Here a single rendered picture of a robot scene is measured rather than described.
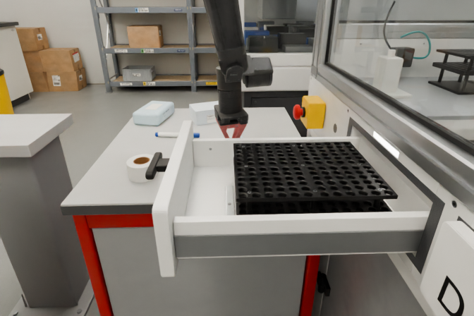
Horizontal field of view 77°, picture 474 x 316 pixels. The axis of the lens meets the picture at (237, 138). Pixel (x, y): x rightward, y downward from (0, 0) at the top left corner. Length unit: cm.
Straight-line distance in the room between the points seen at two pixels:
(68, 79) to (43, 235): 373
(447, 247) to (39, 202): 113
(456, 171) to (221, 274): 58
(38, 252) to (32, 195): 25
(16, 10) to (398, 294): 536
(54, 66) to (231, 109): 432
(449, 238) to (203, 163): 42
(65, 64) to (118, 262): 418
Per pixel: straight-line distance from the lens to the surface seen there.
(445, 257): 41
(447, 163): 42
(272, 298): 89
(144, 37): 436
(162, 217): 37
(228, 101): 70
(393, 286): 60
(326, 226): 41
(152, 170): 47
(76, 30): 512
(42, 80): 503
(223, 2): 52
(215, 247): 41
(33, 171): 118
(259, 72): 69
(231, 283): 84
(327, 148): 57
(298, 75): 129
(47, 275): 146
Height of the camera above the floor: 114
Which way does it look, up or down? 24 degrees down
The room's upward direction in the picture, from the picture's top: straight up
